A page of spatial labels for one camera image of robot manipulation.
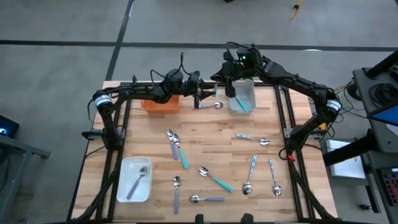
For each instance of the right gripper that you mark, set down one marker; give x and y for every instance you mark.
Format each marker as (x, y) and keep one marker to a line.
(242, 67)

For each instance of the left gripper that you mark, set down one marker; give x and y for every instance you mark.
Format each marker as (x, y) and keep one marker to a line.
(192, 87)

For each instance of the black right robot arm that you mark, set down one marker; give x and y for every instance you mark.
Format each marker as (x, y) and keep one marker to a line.
(289, 77)

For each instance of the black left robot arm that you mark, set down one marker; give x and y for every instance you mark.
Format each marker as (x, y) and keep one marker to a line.
(109, 127)

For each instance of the light grey plastic bin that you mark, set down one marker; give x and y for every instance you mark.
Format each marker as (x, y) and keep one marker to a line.
(248, 93)

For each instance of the orange plastic bin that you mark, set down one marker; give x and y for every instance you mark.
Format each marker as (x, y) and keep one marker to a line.
(161, 107)

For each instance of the wooden stick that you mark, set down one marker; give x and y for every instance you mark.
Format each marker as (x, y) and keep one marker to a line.
(295, 11)

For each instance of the white plastic bin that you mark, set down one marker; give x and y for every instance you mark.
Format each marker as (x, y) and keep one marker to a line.
(134, 165)

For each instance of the red connector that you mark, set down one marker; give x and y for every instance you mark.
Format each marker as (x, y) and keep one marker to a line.
(291, 158)

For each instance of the person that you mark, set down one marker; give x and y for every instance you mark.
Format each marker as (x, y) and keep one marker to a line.
(199, 219)

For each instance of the grey cart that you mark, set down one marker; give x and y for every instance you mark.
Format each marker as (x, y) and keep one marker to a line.
(363, 93)

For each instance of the black metal bar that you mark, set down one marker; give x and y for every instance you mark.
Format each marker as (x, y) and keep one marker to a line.
(345, 151)

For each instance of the white box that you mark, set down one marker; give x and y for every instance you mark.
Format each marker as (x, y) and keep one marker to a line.
(345, 169)

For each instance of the black pole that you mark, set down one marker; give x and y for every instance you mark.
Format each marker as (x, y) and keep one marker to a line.
(382, 63)

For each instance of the blue screen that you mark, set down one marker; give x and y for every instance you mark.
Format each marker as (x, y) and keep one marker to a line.
(388, 116)

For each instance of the grey side desk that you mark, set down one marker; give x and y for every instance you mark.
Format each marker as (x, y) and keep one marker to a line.
(377, 158)

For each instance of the small black floor object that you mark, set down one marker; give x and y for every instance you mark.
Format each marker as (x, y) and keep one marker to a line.
(365, 208)

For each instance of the grey metal stand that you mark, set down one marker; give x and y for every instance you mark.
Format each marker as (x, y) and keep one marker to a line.
(18, 146)

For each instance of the black device with blue light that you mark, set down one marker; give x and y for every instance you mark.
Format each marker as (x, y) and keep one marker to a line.
(11, 124)

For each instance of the colourful backlit keyboard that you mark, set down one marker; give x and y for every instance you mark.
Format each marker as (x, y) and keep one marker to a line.
(391, 186)

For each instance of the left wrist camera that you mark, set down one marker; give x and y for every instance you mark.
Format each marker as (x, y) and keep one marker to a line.
(173, 79)

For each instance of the black aluminium table frame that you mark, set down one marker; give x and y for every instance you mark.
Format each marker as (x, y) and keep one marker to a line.
(270, 84)

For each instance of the grey metal bracket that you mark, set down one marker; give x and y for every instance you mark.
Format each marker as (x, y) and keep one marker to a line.
(287, 133)

